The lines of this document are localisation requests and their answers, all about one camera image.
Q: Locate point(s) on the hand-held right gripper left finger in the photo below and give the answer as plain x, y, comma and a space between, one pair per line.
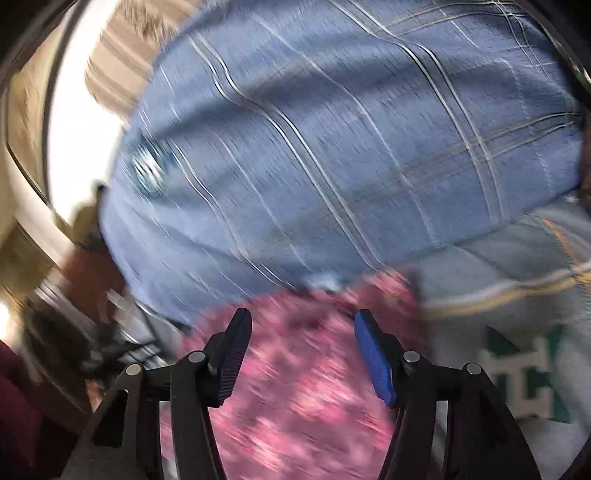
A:
233, 355

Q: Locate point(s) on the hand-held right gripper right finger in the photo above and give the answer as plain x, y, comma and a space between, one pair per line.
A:
374, 355

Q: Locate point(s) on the pink floral shirt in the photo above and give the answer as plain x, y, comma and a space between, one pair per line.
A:
295, 378

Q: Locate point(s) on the grey-blue plaid bed sheet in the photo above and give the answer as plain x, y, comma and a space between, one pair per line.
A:
485, 258

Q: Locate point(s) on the reddish brown cushion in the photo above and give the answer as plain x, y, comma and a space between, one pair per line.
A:
87, 277

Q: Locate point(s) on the olive green cloth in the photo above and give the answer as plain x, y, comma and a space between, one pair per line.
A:
87, 226

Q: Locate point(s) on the blue plaid quilt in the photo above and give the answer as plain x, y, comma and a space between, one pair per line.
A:
323, 161

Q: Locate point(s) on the dark red cloth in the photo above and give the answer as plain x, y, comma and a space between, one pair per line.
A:
18, 415

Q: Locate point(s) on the beige striped pillow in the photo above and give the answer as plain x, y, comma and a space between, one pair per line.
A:
124, 60

